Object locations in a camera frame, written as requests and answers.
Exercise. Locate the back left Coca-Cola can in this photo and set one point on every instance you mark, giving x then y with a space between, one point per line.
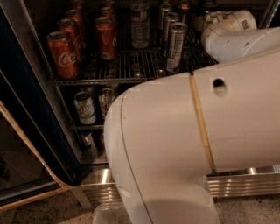
81 5

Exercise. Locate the clear plastic water bottle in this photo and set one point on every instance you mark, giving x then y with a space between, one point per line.
140 23

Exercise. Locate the blue pepsi can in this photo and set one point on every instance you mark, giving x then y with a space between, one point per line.
209 6
199 23

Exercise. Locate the back middle Coca-Cola can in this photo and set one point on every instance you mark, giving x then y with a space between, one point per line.
108 4

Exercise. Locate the front silver Red Bull can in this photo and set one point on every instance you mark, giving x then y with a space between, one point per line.
176 41

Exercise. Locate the top wire fridge shelf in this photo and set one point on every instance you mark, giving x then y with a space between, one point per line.
137 65

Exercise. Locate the copper coloured tall can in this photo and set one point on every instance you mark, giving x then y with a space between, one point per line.
184 7

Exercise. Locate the bottom silver slim can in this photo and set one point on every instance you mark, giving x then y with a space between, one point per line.
87 139

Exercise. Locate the open glass fridge door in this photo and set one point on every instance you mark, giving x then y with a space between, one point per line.
36 152

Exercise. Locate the silver red bull can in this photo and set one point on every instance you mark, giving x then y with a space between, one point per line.
176 41
163 8
169 18

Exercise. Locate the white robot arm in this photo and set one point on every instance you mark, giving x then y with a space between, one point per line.
165 136

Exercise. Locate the left white 7up can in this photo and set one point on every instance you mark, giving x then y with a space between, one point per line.
85 108

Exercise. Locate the front middle Coca-Cola can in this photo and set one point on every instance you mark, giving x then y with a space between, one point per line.
106 32

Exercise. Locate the clear plastic container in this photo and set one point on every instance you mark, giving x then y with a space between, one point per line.
111 214

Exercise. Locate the bottom red Coca-Cola can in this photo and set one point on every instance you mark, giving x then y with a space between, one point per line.
101 138

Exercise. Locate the wire fridge shelf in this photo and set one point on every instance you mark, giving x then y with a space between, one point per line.
99 120
137 65

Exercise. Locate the front left Coca-Cola can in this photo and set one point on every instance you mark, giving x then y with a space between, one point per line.
63 54

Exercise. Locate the white 7up can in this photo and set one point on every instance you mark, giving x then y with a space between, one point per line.
106 97
85 108

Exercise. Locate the middle wire fridge shelf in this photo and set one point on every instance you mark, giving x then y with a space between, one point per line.
99 120

